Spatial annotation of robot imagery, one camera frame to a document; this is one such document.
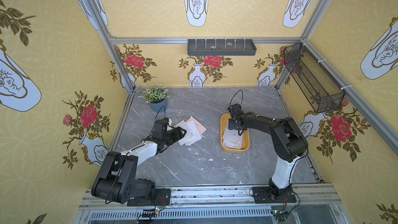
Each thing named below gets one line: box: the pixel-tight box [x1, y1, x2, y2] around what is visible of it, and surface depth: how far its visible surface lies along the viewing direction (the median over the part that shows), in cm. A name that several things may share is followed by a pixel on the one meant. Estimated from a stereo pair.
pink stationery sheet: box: [185, 116, 207, 136], surface depth 100 cm
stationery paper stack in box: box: [221, 127, 245, 150], surface depth 94 cm
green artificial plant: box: [137, 82, 170, 104], surface depth 97 cm
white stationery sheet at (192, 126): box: [185, 120, 203, 147], surface depth 96 cm
